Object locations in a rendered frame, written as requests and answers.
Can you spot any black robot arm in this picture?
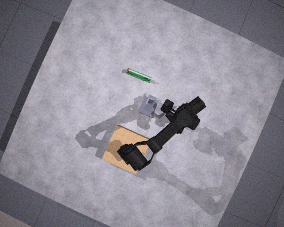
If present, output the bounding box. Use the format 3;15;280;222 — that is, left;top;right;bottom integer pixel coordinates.
117;96;206;171

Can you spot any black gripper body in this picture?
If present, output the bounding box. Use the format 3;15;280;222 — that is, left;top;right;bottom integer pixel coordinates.
161;99;200;130

